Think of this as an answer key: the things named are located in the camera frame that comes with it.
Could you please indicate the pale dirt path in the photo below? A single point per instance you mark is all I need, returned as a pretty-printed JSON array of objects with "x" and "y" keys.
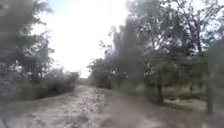
[{"x": 83, "y": 110}]

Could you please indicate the row of trees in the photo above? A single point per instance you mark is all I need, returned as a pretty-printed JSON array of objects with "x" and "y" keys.
[
  {"x": 156, "y": 56},
  {"x": 23, "y": 56}
]

